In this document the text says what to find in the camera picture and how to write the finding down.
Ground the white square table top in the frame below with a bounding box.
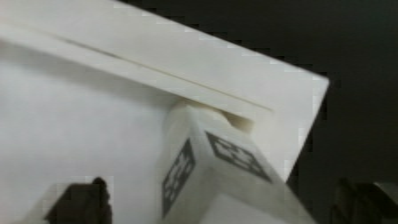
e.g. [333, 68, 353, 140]
[0, 40, 255, 224]

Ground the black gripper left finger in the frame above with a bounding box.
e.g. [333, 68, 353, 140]
[45, 177, 113, 224]

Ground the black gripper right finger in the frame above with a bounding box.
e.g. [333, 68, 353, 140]
[331, 179, 398, 224]

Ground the white U-shaped fence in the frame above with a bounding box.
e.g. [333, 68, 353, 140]
[0, 0, 329, 177]

